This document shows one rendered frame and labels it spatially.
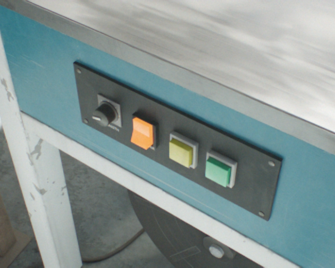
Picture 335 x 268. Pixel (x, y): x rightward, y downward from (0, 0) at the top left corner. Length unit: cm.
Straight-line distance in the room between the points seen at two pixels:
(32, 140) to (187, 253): 41
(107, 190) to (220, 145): 85
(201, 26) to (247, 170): 15
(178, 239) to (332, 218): 56
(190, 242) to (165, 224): 6
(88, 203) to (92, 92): 75
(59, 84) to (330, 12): 31
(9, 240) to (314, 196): 87
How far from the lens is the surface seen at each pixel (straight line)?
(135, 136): 56
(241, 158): 50
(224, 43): 51
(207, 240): 90
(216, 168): 51
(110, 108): 57
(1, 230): 121
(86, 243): 125
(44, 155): 83
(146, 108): 54
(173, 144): 53
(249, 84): 47
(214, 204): 58
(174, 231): 101
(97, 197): 133
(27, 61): 66
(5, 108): 78
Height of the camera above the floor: 102
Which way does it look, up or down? 44 degrees down
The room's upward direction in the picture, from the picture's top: straight up
